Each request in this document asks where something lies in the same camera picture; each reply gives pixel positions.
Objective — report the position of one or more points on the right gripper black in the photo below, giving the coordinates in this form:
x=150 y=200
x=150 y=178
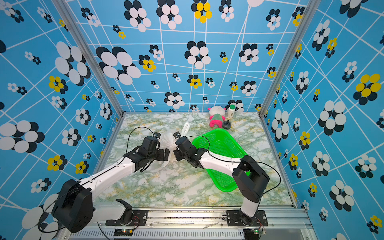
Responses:
x=181 y=153

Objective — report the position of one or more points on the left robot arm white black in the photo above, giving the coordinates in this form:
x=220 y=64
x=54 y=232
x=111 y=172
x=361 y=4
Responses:
x=74 y=207

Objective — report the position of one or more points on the left aluminium frame post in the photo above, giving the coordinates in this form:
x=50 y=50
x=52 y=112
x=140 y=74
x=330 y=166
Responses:
x=81 y=42

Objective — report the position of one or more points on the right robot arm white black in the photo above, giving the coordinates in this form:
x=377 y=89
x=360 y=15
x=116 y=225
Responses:
x=249 y=176

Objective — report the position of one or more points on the aluminium frame post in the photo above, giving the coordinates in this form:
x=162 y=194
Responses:
x=289 y=54
x=81 y=42

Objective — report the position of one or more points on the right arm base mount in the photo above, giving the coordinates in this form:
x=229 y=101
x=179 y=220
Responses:
x=236 y=218

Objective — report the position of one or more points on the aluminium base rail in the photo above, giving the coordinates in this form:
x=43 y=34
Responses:
x=214 y=223

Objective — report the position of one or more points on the jar with black lid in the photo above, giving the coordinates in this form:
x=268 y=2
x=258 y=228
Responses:
x=226 y=125

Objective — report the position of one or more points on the white bottle green cap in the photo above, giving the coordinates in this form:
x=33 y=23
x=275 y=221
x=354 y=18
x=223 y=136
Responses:
x=230 y=111

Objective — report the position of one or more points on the right aluminium frame post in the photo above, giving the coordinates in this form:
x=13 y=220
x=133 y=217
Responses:
x=289 y=54

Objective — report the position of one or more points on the white plastic bag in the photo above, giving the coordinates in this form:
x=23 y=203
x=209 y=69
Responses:
x=168 y=141

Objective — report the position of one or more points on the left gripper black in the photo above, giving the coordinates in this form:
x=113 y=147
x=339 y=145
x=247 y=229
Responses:
x=159 y=154

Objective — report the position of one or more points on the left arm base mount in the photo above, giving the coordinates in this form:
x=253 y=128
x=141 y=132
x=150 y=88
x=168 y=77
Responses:
x=132 y=218

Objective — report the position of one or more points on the pink white plush toy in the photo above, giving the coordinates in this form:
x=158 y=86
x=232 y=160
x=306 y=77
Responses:
x=217 y=116

